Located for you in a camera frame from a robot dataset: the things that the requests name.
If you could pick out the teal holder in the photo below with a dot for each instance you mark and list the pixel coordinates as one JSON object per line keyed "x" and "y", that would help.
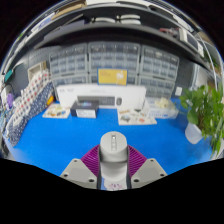
{"x": 8, "y": 75}

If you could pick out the white woven basket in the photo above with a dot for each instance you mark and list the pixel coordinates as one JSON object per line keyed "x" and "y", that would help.
{"x": 36, "y": 70}

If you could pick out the purple object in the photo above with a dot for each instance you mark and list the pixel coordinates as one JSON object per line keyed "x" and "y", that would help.
{"x": 10, "y": 100}

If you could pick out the small dark box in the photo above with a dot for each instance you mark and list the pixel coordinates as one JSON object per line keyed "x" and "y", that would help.
{"x": 84, "y": 109}

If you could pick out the yellow and blue box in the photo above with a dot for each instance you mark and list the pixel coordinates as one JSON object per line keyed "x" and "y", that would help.
{"x": 112, "y": 76}

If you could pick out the grey computer mouse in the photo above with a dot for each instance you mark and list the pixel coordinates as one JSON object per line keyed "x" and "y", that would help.
{"x": 113, "y": 153}

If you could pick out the green potted plant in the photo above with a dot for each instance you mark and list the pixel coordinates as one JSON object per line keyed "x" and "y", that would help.
{"x": 203, "y": 110}

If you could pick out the long white keyboard box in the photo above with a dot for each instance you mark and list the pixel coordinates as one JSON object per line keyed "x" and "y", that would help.
{"x": 66, "y": 93}

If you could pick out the red blue checkered cloth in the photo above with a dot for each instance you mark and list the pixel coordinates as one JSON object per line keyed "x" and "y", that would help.
{"x": 33, "y": 93}

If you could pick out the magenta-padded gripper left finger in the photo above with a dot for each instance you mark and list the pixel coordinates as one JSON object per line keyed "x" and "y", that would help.
{"x": 78, "y": 171}

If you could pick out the white plastic container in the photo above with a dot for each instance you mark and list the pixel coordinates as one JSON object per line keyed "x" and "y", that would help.
{"x": 161, "y": 110}

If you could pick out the navy polka dot cloth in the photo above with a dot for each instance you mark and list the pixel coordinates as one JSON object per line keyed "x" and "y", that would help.
{"x": 16, "y": 130}

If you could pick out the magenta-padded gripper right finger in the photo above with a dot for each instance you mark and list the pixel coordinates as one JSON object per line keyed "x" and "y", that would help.
{"x": 148, "y": 171}

